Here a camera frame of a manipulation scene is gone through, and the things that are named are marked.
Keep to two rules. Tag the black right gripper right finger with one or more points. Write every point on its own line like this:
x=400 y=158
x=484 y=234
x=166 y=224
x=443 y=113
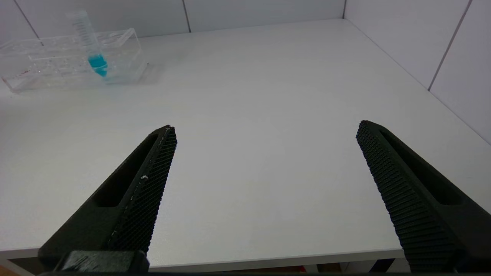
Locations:
x=422 y=199

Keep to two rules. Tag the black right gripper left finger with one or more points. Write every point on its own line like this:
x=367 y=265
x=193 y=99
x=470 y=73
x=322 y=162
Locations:
x=130 y=199

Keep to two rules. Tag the blue pigment test tube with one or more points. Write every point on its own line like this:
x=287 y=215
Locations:
x=98 y=63

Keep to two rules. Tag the clear acrylic test tube rack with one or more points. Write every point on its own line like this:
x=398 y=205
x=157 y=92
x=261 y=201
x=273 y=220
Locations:
x=50 y=73

